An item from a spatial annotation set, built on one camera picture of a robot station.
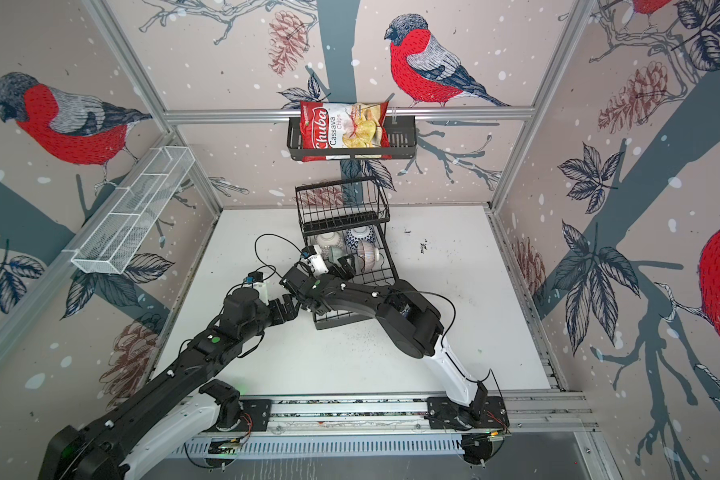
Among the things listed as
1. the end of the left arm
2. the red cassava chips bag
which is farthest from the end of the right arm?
the red cassava chips bag

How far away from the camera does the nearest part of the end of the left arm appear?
74cm

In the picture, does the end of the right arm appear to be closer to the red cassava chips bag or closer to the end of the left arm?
the end of the left arm

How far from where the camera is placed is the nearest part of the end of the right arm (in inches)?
26.1
